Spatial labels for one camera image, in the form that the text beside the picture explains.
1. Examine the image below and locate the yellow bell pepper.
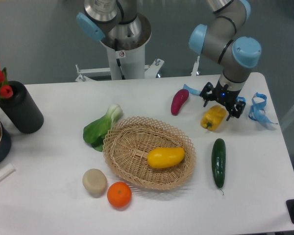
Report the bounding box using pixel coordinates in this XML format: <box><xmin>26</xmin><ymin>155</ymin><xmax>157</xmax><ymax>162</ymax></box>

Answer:
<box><xmin>200</xmin><ymin>105</ymin><xmax>227</xmax><ymax>131</ymax></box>

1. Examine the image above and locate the yellow mango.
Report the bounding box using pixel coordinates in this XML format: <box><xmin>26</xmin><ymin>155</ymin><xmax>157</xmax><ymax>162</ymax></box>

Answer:
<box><xmin>147</xmin><ymin>147</ymin><xmax>185</xmax><ymax>169</ymax></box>

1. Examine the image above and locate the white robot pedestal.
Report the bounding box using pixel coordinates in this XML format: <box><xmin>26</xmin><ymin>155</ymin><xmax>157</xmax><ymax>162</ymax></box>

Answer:
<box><xmin>101</xmin><ymin>13</ymin><xmax>151</xmax><ymax>80</ymax></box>

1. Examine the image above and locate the orange mandarin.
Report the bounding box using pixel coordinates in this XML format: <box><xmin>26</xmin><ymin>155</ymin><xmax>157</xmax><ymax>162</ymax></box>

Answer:
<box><xmin>107</xmin><ymin>182</ymin><xmax>132</xmax><ymax>208</ymax></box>

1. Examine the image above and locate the green cucumber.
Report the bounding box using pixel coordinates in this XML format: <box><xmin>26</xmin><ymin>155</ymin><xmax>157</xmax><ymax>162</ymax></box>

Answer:
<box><xmin>211</xmin><ymin>138</ymin><xmax>226</xmax><ymax>195</ymax></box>

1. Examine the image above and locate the beige round cake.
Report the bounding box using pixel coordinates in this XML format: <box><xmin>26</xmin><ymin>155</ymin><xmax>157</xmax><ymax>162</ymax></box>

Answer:
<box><xmin>82</xmin><ymin>168</ymin><xmax>107</xmax><ymax>197</ymax></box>

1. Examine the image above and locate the purple eggplant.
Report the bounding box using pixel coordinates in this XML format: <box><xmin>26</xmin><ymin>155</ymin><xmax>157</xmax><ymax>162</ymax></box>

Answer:
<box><xmin>171</xmin><ymin>89</ymin><xmax>189</xmax><ymax>116</ymax></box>

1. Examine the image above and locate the black cylindrical vase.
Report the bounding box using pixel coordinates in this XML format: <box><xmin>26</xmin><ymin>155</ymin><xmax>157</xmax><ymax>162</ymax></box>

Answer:
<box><xmin>0</xmin><ymin>81</ymin><xmax>44</xmax><ymax>134</ymax></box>

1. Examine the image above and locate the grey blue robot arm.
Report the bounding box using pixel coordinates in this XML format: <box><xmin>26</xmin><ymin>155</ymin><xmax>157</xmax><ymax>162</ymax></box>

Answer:
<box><xmin>76</xmin><ymin>0</ymin><xmax>262</xmax><ymax>118</ymax></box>

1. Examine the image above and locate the white metal base frame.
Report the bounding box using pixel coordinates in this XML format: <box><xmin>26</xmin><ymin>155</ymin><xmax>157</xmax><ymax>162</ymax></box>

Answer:
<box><xmin>75</xmin><ymin>56</ymin><xmax>200</xmax><ymax>82</ymax></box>

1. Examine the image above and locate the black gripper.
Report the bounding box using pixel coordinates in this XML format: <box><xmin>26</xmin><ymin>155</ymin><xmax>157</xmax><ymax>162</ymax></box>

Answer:
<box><xmin>199</xmin><ymin>81</ymin><xmax>246</xmax><ymax>121</ymax></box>

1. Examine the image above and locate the blue crumpled tape strip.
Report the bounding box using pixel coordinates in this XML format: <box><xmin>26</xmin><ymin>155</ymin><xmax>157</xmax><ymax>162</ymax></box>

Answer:
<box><xmin>248</xmin><ymin>93</ymin><xmax>278</xmax><ymax>126</ymax></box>

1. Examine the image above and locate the woven wicker basket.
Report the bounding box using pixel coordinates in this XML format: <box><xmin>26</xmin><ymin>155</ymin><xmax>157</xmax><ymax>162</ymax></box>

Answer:
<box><xmin>103</xmin><ymin>117</ymin><xmax>196</xmax><ymax>190</ymax></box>

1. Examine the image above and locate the green bok choy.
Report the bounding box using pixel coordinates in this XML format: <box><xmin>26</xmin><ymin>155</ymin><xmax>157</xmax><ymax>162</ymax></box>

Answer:
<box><xmin>83</xmin><ymin>104</ymin><xmax>123</xmax><ymax>152</ymax></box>

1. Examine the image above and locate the white paper strip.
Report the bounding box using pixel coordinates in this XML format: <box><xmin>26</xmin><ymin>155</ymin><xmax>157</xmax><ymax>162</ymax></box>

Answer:
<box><xmin>0</xmin><ymin>164</ymin><xmax>16</xmax><ymax>182</ymax></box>

